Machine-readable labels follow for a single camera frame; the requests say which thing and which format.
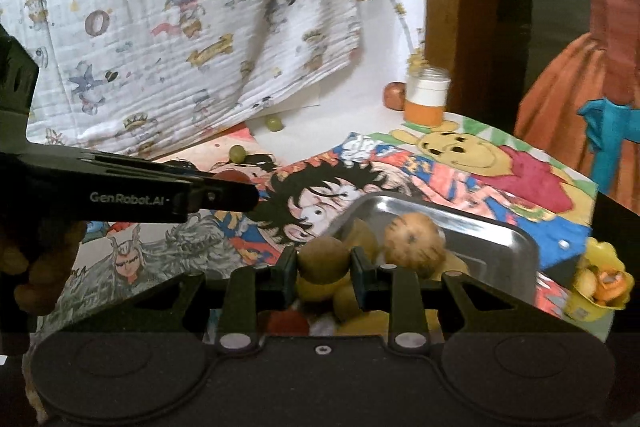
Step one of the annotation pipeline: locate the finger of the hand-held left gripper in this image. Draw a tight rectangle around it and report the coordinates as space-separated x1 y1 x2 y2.
175 174 259 214

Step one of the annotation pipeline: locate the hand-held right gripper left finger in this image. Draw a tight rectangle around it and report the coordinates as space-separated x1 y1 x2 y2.
37 247 300 351

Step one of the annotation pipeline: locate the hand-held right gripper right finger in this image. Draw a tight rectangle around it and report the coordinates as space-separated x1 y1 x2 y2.
352 248 597 351

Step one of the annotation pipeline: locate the small brown round fruit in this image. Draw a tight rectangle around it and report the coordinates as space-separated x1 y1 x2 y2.
297 237 351 284

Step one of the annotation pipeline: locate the metal tray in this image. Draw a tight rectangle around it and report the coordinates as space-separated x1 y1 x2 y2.
332 194 541 333

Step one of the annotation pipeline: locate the person's left hand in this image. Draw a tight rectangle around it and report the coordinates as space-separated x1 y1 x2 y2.
14 221 88 314

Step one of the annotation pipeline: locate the plain yellow banana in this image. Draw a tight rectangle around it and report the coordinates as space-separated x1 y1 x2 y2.
296 274 391 335

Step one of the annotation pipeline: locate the red plum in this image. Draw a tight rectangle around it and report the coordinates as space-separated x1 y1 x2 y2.
265 311 308 335

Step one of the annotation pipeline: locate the small striped tan melon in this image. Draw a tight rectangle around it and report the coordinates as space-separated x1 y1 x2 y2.
384 213 446 279

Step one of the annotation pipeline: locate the colourful manga poster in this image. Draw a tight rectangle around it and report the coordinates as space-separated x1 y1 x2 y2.
200 132 608 343

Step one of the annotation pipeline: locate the grey line art poster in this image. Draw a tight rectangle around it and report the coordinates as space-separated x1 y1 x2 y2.
37 212 281 333

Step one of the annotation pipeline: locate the yellow bear poster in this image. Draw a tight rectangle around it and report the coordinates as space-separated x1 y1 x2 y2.
390 114 598 228

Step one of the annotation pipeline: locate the orange round fruit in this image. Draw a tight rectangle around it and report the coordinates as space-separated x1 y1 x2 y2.
382 81 407 112

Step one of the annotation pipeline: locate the white and orange cup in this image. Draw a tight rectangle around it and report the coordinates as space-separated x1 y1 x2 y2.
404 67 451 128

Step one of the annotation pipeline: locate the yellow flower sprig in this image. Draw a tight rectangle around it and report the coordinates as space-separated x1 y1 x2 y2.
387 0 431 75

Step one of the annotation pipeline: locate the yellow bowl with toys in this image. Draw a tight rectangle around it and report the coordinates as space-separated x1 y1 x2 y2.
567 239 628 323

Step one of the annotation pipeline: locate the wall poster with orange dress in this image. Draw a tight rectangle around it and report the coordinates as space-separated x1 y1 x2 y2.
515 0 640 212

